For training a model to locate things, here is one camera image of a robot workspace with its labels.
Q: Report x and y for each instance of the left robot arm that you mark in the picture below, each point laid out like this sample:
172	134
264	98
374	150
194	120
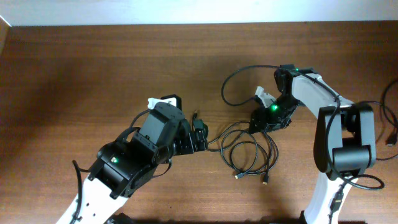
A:
130	161

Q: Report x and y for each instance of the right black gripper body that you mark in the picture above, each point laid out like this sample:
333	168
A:
275	116

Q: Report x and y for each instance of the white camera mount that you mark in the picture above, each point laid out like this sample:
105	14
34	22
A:
263	98
153	101

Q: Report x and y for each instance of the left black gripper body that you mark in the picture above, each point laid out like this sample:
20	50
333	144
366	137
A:
183	144

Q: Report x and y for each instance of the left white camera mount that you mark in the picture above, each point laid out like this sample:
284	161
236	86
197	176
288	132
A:
153	101

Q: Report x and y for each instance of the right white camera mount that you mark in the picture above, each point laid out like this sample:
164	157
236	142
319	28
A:
263	98

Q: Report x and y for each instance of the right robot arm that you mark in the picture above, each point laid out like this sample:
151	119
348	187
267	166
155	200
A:
344	145

